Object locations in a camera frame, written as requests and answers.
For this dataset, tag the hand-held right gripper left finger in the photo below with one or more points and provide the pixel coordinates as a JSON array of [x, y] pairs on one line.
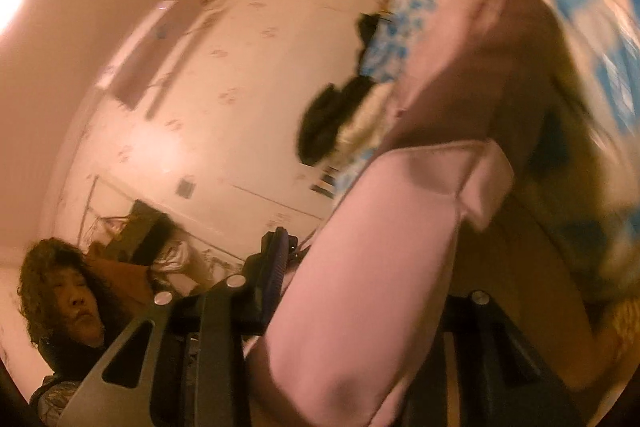
[[277, 257]]

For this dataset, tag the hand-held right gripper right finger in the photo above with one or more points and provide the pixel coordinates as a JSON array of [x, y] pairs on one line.
[[485, 357]]

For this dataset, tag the blue checkered plastic bed cover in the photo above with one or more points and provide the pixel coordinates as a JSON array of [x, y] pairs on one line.
[[400, 37]]

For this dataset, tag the person's torso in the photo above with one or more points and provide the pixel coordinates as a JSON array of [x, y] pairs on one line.
[[55, 397]]

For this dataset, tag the person's head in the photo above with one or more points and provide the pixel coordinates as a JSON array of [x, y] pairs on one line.
[[75, 297]]

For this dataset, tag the white padded jacket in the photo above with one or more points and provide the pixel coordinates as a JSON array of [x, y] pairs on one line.
[[365, 124]]

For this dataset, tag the pink and brown jacket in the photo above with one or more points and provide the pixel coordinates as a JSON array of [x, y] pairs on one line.
[[375, 257]]

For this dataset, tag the white wall air conditioner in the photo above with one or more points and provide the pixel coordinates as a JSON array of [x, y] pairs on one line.
[[145, 57]]

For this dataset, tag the black padded jacket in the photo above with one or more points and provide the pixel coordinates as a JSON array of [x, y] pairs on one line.
[[322, 122]]

